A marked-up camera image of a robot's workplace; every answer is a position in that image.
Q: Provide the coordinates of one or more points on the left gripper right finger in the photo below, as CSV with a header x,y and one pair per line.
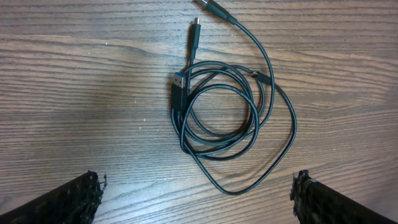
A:
x,y
316,203

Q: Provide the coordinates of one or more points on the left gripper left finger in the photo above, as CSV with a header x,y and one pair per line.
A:
x,y
74,202

